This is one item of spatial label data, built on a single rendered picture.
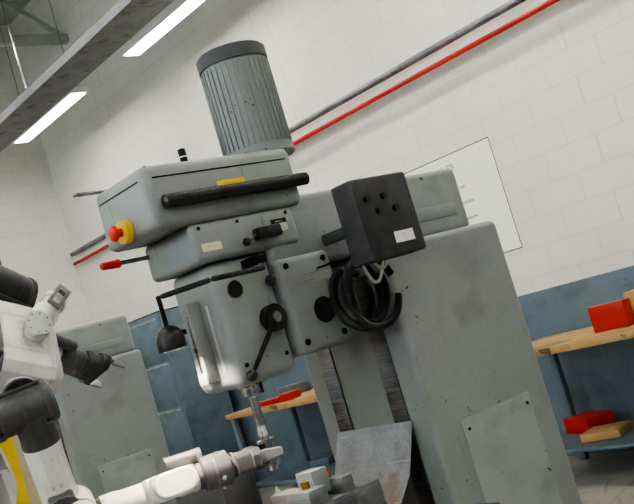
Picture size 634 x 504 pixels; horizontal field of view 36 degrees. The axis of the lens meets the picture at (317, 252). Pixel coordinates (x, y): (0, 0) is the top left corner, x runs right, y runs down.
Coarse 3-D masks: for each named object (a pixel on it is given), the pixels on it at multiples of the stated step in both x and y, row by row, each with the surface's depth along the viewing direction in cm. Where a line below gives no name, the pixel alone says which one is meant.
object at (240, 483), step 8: (248, 472) 276; (240, 480) 273; (248, 480) 275; (232, 488) 271; (240, 488) 273; (248, 488) 275; (256, 488) 277; (184, 496) 280; (192, 496) 277; (200, 496) 275; (208, 496) 273; (216, 496) 270; (224, 496) 268; (232, 496) 270; (240, 496) 272; (248, 496) 274; (256, 496) 276
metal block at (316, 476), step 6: (312, 468) 241; (318, 468) 238; (324, 468) 239; (300, 474) 238; (306, 474) 237; (312, 474) 236; (318, 474) 237; (324, 474) 238; (300, 480) 239; (312, 480) 236; (318, 480) 237; (324, 480) 238; (300, 486) 239; (330, 486) 239
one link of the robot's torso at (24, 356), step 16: (0, 304) 245; (16, 304) 248; (0, 320) 240; (16, 320) 243; (0, 336) 235; (16, 336) 239; (32, 336) 240; (48, 336) 245; (0, 352) 224; (16, 352) 234; (32, 352) 237; (48, 352) 240; (0, 368) 229; (16, 368) 232; (32, 368) 234; (48, 368) 236; (0, 384) 231; (16, 384) 231
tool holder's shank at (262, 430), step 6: (252, 402) 251; (258, 402) 252; (252, 408) 252; (258, 408) 251; (258, 414) 251; (258, 420) 251; (264, 420) 252; (258, 426) 251; (264, 426) 251; (258, 432) 251; (264, 432) 250; (264, 438) 251
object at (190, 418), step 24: (168, 312) 972; (144, 336) 988; (144, 360) 996; (168, 360) 961; (192, 360) 975; (168, 384) 969; (192, 384) 969; (168, 408) 977; (192, 408) 962; (216, 408) 979; (168, 432) 985; (192, 432) 956; (216, 432) 972
